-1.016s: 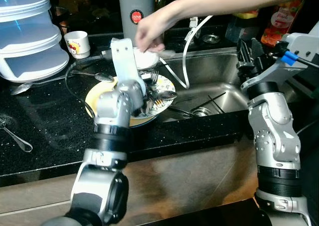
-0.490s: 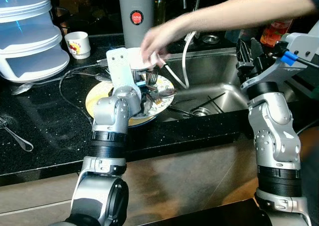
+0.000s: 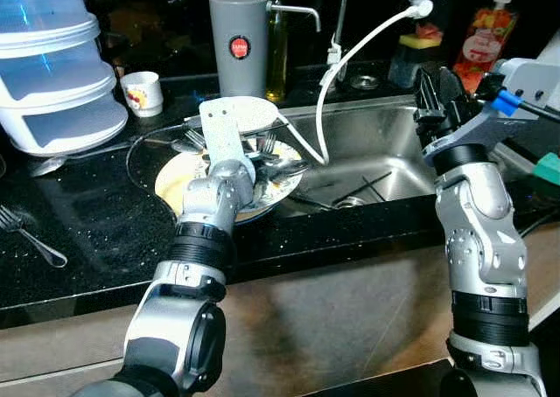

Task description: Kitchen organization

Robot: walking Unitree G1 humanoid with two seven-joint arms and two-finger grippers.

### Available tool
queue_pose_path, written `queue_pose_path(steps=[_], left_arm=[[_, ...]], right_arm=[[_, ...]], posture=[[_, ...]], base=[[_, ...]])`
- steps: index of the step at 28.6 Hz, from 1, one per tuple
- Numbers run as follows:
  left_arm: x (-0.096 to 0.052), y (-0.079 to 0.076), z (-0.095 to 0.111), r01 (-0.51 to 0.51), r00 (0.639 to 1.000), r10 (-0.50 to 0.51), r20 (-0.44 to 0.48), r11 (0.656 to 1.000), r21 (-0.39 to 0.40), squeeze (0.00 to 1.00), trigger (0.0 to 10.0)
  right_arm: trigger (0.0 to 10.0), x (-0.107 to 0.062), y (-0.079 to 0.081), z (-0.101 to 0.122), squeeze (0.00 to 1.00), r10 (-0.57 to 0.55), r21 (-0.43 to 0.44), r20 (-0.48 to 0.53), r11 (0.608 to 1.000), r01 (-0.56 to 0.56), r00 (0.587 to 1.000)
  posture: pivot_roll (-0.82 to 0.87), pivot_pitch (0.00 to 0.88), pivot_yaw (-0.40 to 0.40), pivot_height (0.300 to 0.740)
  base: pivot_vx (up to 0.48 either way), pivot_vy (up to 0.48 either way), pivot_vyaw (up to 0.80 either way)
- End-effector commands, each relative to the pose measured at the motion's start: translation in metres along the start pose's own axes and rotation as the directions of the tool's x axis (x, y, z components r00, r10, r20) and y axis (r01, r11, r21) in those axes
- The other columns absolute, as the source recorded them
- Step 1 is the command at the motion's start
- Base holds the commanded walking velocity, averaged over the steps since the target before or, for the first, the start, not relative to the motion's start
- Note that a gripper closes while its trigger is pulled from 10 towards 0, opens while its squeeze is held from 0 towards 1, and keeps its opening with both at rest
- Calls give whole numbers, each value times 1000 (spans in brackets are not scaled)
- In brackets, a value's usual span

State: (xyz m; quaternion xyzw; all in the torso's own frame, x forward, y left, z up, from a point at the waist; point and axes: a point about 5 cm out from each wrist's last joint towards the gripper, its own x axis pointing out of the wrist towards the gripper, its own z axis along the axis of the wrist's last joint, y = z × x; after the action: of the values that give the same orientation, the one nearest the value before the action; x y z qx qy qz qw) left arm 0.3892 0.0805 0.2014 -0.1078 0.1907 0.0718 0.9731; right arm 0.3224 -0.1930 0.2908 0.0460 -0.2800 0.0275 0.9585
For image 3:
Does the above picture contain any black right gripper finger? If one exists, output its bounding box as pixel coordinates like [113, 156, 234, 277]
[416, 66, 438, 122]
[442, 66, 480, 103]

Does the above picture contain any steel spoon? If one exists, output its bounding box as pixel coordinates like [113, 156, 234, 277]
[287, 190, 340, 212]
[262, 157, 309, 188]
[31, 143, 132, 178]

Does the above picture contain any floral cream dinner plate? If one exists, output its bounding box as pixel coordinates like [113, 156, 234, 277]
[155, 135, 305, 226]

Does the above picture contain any dark curved kitchen faucet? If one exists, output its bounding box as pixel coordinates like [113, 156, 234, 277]
[328, 0, 358, 70]

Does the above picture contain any black sponge caddy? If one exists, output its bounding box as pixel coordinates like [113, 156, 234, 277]
[389, 34, 447, 87]

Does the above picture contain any fruit label soap pump bottle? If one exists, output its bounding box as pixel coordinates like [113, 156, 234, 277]
[455, 0, 519, 94]

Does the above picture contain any red scrub sponge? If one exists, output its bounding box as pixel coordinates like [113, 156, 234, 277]
[418, 21, 445, 44]

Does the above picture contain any round steel counter cap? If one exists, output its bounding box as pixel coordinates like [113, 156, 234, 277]
[350, 74, 382, 92]

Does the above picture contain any stainless steel sink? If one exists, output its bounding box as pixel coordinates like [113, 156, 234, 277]
[262, 95, 543, 210]

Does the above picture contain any green plastic item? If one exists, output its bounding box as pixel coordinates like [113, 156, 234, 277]
[534, 152, 560, 186]

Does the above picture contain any steel sink drain strainer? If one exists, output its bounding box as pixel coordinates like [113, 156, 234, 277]
[332, 196, 367, 210]

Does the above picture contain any thin steel tap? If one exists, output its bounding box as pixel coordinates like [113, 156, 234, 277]
[269, 2, 322, 33]

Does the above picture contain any yellow oil bottle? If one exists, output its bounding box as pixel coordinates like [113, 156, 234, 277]
[265, 0, 290, 103]

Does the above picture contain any white ceramic bowl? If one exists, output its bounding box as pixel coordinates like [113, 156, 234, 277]
[186, 96, 283, 142]

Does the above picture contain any grey canister with red logo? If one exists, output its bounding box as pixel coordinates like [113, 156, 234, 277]
[208, 0, 272, 101]

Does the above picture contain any beige cabinet door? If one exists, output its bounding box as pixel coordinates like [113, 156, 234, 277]
[223, 222, 560, 397]

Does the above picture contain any white printed cup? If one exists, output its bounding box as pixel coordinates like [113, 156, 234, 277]
[120, 71, 165, 118]

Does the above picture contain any white stacked plastic container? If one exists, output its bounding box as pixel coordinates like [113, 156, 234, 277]
[0, 0, 130, 157]

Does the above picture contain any beige drawer front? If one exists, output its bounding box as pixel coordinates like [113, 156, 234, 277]
[0, 288, 154, 385]

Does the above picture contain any blue cable tape wrap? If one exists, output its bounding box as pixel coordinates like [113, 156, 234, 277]
[490, 93, 519, 118]

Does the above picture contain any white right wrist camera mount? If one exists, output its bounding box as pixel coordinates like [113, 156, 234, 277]
[423, 57, 560, 164]

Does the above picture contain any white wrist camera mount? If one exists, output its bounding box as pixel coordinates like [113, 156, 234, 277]
[199, 99, 250, 169]
[423, 57, 560, 164]

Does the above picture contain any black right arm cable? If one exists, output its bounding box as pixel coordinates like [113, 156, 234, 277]
[514, 102, 560, 127]

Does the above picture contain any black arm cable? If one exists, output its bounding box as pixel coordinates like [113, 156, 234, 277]
[514, 102, 560, 127]
[125, 117, 204, 221]

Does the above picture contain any white flexible hose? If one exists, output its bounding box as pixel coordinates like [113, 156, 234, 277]
[278, 0, 436, 166]

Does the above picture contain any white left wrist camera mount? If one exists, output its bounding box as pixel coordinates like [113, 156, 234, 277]
[199, 99, 250, 169]

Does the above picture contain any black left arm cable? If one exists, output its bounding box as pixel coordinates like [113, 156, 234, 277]
[125, 117, 204, 221]

